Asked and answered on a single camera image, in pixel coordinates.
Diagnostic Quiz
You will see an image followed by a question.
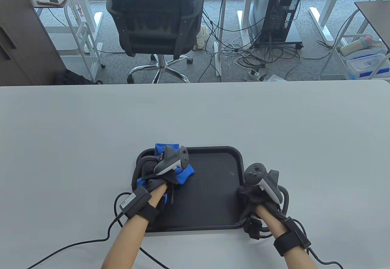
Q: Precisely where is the person's right hand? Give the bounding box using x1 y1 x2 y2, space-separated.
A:
238 185 288 221

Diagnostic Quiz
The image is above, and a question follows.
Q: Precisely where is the person's left hand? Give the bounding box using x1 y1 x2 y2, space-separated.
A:
139 156 180 196

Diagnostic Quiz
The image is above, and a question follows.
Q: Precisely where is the blue rectangular towel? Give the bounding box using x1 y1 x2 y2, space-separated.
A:
136 143 195 205

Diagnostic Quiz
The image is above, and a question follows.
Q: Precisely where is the black plastic tray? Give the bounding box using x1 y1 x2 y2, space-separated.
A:
132 146 246 232

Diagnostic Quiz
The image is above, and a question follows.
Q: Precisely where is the person's left forearm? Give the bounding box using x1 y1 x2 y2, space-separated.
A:
101 182 169 269

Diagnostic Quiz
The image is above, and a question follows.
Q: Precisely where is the person's right forearm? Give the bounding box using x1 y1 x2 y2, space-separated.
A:
254 204 317 269

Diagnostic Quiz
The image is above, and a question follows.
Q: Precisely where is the grey right hand controller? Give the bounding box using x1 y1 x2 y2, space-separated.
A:
245 162 282 205

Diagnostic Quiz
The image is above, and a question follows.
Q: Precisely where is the grey hand controller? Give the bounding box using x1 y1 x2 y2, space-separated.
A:
245 162 282 205
153 145 189 176

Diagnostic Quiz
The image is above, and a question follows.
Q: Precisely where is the grey left hand controller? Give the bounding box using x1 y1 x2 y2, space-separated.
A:
153 145 189 176

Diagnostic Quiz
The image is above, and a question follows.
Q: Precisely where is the black left wristband sensor box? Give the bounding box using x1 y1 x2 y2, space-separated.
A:
119 187 159 223

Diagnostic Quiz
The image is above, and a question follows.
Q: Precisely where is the black wristband sensor box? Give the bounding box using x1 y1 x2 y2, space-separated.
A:
119 187 159 223
273 217 312 257

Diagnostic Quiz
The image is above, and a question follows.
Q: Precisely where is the black right wristband sensor box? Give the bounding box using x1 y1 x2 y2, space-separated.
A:
273 217 312 257

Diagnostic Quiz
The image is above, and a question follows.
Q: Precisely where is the black bag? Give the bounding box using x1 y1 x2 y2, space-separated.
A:
55 69 103 85

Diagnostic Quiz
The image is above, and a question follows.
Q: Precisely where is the white rolling cart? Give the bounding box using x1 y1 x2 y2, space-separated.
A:
34 0 106 83

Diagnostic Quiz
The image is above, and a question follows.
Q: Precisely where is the black office chair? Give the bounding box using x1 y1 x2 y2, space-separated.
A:
101 0 205 84

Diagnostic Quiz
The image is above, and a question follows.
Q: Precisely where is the white desk leg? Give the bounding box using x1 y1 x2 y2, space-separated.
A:
309 0 348 46
213 0 229 78
73 0 104 38
237 0 256 46

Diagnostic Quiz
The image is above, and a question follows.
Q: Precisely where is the grey computer trolley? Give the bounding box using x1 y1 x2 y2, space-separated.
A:
254 23 304 50

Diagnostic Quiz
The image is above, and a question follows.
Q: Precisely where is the pastel bottle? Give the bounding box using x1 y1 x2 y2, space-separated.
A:
339 36 374 55

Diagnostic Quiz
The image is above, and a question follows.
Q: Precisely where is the brown cabinet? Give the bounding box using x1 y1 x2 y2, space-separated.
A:
0 0 66 86

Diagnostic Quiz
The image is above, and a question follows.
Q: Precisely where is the black computer tower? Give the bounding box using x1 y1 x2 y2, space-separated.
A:
249 0 306 43

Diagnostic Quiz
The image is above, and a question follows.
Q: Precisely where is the dark side table top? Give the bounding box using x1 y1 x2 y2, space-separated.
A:
354 0 390 53

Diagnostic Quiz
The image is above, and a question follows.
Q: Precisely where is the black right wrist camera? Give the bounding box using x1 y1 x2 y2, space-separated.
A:
244 216 272 239

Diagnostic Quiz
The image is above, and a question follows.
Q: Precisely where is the black right glove cable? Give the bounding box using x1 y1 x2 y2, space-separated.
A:
280 187 344 269

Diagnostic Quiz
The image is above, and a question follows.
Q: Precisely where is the bundle of floor cables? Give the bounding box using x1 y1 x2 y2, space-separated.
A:
198 7 305 82

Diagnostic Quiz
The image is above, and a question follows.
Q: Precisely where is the white wire cart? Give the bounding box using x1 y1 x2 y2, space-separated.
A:
318 7 390 81

